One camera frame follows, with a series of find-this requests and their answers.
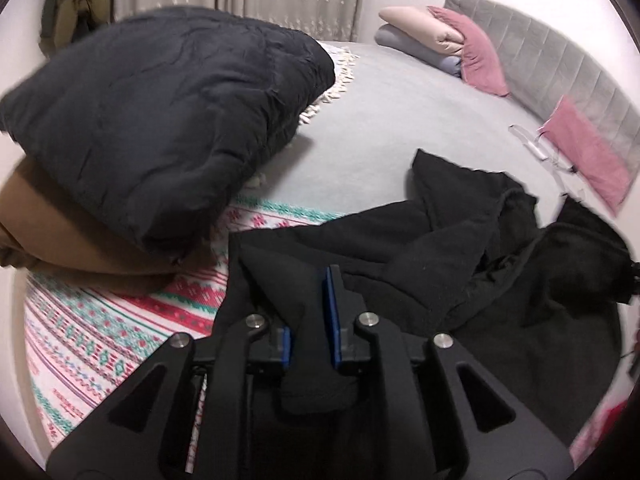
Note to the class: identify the beige folded pillow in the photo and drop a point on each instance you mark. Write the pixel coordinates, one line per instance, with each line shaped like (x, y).
(415, 25)

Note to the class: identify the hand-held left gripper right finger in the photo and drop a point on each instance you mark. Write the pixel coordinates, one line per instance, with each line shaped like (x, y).
(332, 320)

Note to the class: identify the grey padded headboard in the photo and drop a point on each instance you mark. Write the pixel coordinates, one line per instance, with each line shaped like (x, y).
(540, 55)

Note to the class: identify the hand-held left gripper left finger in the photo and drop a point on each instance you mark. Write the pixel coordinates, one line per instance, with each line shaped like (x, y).
(286, 350)

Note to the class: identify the grey folded pillow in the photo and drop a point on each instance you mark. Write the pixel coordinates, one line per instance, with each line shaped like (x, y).
(400, 42)

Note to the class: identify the folded navy quilted jacket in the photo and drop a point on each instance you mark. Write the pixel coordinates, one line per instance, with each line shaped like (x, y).
(150, 125)

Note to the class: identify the folded brown garment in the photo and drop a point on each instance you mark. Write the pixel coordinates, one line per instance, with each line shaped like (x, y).
(50, 230)

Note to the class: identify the pink velvet pillow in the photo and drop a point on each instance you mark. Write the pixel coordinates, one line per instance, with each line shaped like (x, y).
(585, 155)
(475, 55)

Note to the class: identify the printed patterned blanket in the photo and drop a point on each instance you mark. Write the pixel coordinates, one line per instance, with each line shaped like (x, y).
(100, 330)

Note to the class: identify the black jacket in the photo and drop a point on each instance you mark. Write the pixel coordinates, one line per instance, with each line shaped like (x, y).
(425, 280)

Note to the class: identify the red object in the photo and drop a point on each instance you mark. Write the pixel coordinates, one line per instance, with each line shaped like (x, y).
(607, 425)

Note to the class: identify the olive hanging garment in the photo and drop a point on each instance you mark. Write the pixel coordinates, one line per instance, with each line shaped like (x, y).
(80, 15)

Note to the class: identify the dark hanging coat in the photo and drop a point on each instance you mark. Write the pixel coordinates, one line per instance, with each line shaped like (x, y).
(52, 5)

